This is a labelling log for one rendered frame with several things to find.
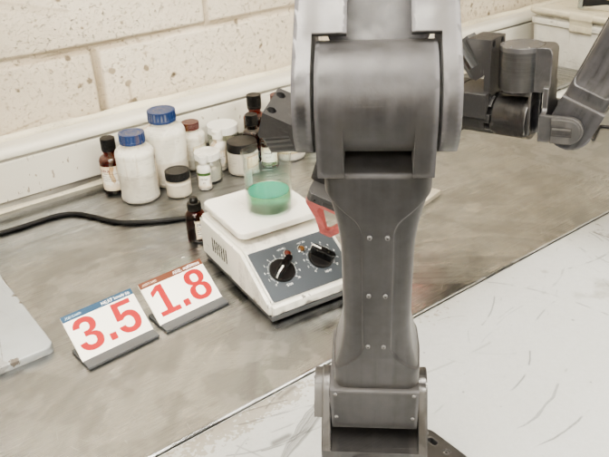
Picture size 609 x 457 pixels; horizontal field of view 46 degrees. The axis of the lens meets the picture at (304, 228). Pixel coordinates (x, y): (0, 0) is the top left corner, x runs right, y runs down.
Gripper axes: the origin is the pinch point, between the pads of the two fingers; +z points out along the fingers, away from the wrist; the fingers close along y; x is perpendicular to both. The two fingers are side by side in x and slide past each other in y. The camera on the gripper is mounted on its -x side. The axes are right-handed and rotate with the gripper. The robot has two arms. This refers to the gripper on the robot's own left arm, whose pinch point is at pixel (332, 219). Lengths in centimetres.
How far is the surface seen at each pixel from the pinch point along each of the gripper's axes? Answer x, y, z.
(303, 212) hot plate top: -4.0, -4.2, 6.4
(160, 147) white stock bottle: -31.7, -19.3, 25.5
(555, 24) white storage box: 27, -104, 30
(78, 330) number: -21.3, 21.2, 10.9
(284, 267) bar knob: -2.9, 5.5, 5.3
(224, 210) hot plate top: -13.7, -1.5, 9.5
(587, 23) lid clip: 32, -100, 24
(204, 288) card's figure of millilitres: -11.4, 8.4, 12.9
